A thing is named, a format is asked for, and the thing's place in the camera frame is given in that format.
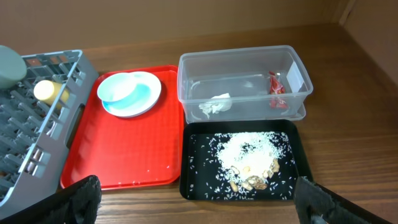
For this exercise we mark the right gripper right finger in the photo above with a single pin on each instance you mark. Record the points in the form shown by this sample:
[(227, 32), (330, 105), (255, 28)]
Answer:
[(316, 204)]

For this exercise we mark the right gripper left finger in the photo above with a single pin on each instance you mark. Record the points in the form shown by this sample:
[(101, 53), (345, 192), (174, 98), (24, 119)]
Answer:
[(76, 204)]

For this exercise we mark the white plastic spoon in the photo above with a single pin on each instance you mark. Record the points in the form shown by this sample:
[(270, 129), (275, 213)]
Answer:
[(52, 129)]

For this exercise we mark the rice food scraps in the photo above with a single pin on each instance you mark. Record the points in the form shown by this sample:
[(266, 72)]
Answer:
[(240, 166)]

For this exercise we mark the yellow plastic cup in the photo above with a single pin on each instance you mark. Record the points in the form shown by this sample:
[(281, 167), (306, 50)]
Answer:
[(46, 91)]

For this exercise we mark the light blue bowl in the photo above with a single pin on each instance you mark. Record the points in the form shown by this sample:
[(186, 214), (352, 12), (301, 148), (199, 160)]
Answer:
[(116, 87)]

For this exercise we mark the red snack wrapper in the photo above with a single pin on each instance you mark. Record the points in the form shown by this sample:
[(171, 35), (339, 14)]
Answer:
[(276, 88)]

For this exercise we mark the light blue plate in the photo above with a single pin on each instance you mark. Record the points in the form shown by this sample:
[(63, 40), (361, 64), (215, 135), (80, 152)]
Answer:
[(142, 99)]

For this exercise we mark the white tissue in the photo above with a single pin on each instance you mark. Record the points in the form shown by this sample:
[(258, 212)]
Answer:
[(217, 104)]

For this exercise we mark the green saucer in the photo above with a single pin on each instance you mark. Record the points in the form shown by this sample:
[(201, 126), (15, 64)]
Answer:
[(13, 68)]

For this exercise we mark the grey plastic dishwasher rack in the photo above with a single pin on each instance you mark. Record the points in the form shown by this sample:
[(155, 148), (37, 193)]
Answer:
[(25, 121)]

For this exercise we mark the black waste tray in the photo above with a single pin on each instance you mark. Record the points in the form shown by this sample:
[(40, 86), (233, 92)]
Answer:
[(280, 125)]

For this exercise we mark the red plastic tray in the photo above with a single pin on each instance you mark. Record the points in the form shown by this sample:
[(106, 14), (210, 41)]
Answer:
[(129, 152)]

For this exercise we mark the clear plastic bin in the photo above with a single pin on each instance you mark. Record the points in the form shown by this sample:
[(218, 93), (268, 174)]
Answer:
[(244, 74)]

